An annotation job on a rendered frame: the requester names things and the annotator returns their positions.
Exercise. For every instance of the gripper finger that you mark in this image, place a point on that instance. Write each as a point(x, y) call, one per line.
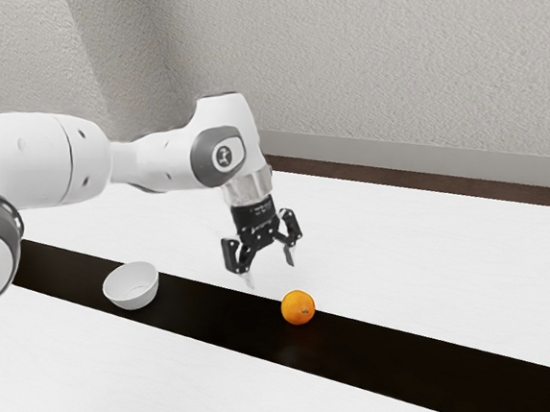
point(289, 236)
point(238, 260)

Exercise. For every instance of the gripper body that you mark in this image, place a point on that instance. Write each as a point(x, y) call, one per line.
point(256, 217)

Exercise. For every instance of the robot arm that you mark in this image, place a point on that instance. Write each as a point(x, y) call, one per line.
point(35, 159)

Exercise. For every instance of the orange fruit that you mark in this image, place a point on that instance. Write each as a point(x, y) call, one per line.
point(298, 307)

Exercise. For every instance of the white bowl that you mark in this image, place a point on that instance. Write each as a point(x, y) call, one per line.
point(131, 286)

